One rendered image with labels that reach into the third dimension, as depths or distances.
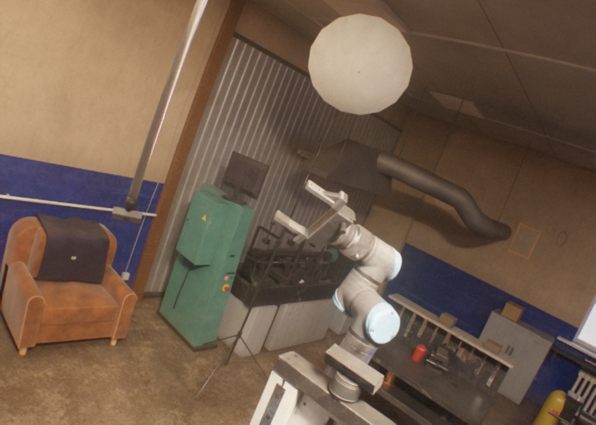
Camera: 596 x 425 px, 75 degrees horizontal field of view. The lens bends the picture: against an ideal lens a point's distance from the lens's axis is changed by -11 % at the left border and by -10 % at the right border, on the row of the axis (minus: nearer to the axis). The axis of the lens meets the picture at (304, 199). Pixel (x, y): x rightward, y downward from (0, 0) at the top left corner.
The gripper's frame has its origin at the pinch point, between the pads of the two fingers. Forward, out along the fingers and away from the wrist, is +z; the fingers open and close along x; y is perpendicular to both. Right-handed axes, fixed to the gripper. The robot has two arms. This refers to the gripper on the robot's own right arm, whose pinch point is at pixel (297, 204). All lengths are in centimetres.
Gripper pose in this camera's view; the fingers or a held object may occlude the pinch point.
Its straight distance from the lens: 108.7
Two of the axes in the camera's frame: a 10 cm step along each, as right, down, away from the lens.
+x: -6.0, 5.7, 5.6
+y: -1.2, 6.3, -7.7
